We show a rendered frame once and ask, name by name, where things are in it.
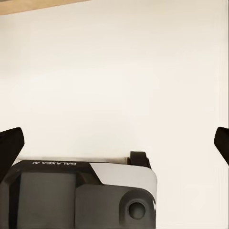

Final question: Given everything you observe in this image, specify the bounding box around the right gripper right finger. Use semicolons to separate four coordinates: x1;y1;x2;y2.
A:
214;126;229;165

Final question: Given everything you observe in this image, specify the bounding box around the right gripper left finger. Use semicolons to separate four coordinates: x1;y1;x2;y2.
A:
0;127;25;184

